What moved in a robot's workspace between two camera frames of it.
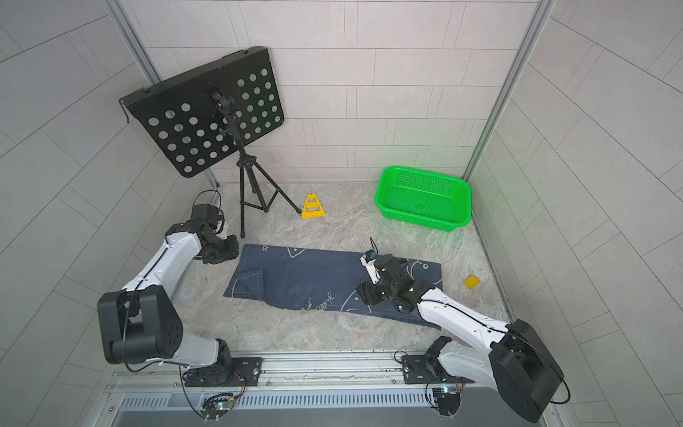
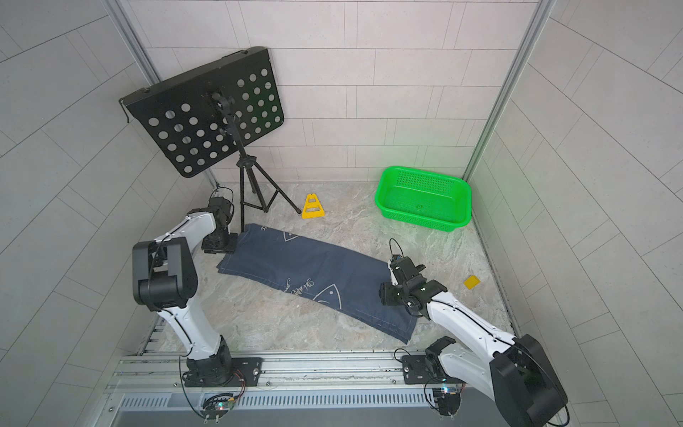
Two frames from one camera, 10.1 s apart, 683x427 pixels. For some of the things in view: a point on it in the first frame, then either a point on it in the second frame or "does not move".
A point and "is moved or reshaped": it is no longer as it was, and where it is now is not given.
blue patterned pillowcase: x=317 y=279 is moved or reshaped
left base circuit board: x=216 y=406 does not move
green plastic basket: x=431 y=200 does not move
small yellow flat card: x=471 y=281 does not move
